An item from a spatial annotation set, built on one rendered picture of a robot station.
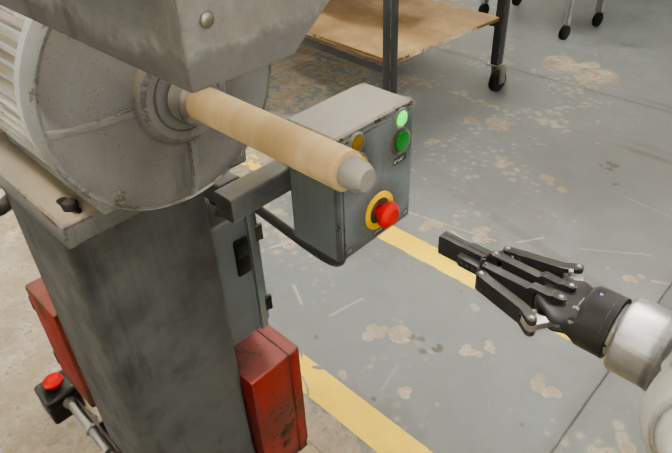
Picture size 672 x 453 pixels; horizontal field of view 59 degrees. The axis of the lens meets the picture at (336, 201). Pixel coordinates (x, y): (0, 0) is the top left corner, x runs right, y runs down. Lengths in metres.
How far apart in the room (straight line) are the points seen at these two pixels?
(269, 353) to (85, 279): 0.45
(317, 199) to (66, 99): 0.39
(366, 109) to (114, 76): 0.38
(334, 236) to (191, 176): 0.27
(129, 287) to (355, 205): 0.32
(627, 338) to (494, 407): 1.19
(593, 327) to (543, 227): 1.83
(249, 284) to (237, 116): 0.59
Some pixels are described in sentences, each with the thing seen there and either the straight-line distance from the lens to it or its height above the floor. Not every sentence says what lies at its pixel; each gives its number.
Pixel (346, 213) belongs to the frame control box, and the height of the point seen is 1.01.
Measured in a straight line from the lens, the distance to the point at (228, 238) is 0.96.
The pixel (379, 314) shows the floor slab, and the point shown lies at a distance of 2.07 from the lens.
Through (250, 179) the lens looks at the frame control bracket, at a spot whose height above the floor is 1.04.
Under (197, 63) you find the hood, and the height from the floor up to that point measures 1.40.
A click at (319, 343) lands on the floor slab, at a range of 1.98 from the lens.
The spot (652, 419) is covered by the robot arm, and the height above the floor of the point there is 1.09.
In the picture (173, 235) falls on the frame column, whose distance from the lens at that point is 0.85.
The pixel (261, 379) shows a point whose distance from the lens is 1.12.
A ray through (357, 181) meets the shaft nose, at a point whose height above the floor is 1.25.
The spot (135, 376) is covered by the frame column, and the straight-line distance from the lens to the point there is 0.95.
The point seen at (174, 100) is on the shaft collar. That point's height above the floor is 1.26.
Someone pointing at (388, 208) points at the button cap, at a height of 0.99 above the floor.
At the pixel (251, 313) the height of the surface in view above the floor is 0.71.
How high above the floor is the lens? 1.48
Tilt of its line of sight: 35 degrees down
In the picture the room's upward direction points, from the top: 3 degrees counter-clockwise
